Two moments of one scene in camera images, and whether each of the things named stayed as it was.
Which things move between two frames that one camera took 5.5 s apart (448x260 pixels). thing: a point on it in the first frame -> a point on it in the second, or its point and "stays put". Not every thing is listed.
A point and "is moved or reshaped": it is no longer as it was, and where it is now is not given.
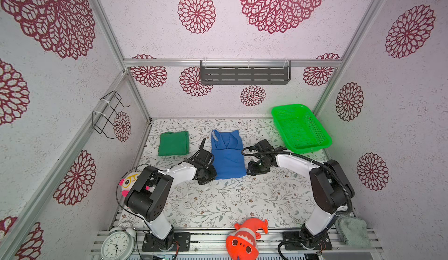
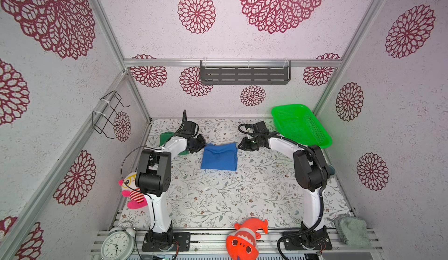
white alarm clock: x=119 y=244 stays put
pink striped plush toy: x=128 y=181 stays put
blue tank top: x=228 y=158 is moved or reshaped
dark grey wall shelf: x=245 y=71 stays put
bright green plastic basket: x=298 y=129 stays put
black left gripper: x=213 y=174 -> x=202 y=142
